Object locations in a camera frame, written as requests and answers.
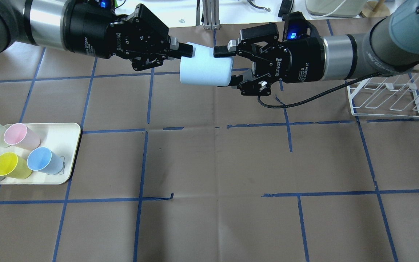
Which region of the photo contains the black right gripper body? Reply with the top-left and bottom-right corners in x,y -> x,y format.
236,12 -> 326,96

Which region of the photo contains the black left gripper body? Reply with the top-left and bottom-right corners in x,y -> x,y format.
63,0 -> 179,71

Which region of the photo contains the light blue ikea cup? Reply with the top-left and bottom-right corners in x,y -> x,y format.
180,43 -> 234,86

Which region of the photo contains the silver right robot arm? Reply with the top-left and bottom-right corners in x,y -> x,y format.
214,0 -> 419,96

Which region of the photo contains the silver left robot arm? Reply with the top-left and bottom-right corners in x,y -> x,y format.
0,0 -> 193,71

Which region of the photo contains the pink plastic cup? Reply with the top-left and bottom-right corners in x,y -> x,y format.
3,123 -> 41,150

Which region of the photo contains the blue plastic cup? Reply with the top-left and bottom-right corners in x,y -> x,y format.
27,147 -> 64,175

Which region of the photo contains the yellow plastic cup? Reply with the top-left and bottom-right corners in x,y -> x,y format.
0,152 -> 33,179

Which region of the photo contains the black power adapter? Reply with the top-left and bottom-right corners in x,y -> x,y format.
278,0 -> 295,18

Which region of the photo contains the wooden mug tree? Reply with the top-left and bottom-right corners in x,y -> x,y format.
359,0 -> 391,18

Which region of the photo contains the aluminium frame post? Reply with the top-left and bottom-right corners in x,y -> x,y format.
201,0 -> 220,30

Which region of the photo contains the white wire cup rack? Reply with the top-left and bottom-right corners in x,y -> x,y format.
347,64 -> 419,118

